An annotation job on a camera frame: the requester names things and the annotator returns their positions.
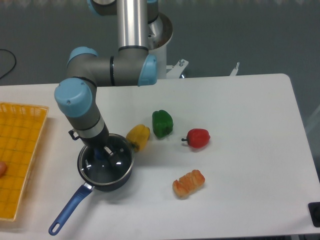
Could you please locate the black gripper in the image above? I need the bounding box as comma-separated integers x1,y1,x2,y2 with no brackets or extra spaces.
68,126,121,167

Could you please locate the glass lid with blue knob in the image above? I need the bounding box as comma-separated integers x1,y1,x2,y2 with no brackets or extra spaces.
77,134,135,191

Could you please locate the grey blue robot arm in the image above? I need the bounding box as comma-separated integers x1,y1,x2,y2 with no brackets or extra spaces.
54,0,159,160

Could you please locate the yellow bell pepper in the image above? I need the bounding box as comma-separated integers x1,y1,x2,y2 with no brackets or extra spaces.
126,124,150,152

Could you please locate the dark blue saucepan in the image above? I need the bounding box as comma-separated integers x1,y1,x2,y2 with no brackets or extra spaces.
48,134,135,236

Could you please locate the green bell pepper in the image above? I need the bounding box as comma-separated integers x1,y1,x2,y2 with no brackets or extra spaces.
152,109,174,139

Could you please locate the orange croissant bread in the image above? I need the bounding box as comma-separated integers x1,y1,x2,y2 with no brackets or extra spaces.
172,169,206,199

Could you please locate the red bell pepper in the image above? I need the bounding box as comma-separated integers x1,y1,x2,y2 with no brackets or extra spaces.
181,128,211,149

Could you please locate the yellow plastic basket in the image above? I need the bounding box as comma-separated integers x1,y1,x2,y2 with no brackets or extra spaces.
0,102,49,222

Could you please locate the peach object in basket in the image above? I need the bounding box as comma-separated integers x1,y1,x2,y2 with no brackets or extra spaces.
0,161,7,177

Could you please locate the black device at table edge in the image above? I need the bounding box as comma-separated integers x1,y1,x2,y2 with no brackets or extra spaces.
308,202,320,228

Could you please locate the white metal base frame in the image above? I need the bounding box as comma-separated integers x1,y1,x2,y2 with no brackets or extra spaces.
164,58,241,80

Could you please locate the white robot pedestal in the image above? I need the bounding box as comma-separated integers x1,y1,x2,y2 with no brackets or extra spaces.
148,12,173,79

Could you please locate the black cable on floor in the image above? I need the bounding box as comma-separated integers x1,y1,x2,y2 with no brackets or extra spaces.
0,48,17,80

